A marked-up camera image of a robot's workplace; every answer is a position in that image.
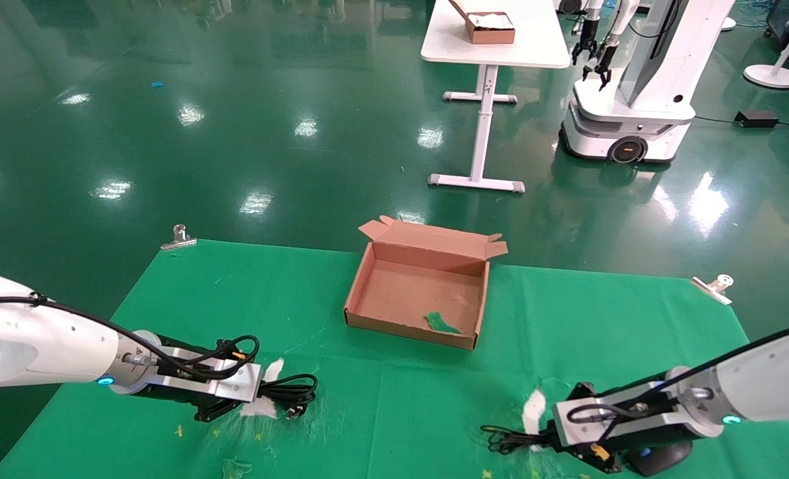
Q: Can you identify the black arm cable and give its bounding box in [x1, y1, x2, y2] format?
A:
[565, 319, 789, 426]
[0, 295, 262, 381]

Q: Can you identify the green table cloth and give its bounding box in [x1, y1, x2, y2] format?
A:
[0, 239, 789, 479]

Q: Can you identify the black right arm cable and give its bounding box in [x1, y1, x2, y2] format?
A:
[565, 319, 789, 426]

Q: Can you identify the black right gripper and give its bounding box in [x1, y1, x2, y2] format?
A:
[545, 383, 696, 478]

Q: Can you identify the thin black usb cable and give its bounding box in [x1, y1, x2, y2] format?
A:
[480, 426, 558, 456]

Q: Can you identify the white round floor stand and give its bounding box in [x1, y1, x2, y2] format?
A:
[743, 0, 789, 90]

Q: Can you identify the small brown cardboard box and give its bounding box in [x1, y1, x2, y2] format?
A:
[448, 0, 516, 45]

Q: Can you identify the open brown cardboard box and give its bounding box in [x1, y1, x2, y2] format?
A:
[343, 216, 509, 351]

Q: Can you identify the silver metal binder clip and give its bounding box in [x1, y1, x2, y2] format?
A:
[691, 274, 734, 305]
[160, 225, 197, 251]

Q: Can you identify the white pedestal table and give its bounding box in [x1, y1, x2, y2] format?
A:
[420, 0, 571, 194]

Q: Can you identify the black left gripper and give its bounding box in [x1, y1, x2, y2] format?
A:
[130, 385, 253, 423]

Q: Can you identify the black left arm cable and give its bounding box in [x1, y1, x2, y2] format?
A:
[0, 295, 262, 381]

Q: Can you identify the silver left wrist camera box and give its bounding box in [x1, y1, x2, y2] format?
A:
[147, 345, 263, 404]

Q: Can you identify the white wheeled background robot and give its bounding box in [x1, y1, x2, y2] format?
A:
[559, 0, 736, 164]

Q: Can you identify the thick black power cable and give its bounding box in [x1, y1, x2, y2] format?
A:
[251, 373, 319, 420]

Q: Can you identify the black power adapter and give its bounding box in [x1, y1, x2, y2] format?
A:
[734, 110, 779, 130]

